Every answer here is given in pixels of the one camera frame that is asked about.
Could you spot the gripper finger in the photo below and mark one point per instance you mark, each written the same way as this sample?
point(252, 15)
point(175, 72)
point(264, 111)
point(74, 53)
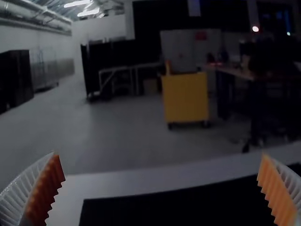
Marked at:
point(279, 190)
point(28, 190)

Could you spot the black mat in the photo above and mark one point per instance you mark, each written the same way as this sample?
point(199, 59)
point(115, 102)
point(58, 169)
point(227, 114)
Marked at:
point(176, 207)

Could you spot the black cabinet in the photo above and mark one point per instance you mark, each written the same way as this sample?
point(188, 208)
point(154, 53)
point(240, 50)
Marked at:
point(15, 80)

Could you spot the wooden top workbench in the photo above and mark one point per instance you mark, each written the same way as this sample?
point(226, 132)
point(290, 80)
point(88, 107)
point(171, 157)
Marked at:
point(237, 71)

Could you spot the yellow wheeled cart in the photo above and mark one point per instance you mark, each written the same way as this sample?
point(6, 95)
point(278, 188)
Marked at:
point(185, 96)

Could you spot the white cabinet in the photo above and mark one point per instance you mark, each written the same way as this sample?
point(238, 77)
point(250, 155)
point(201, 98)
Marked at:
point(185, 49)

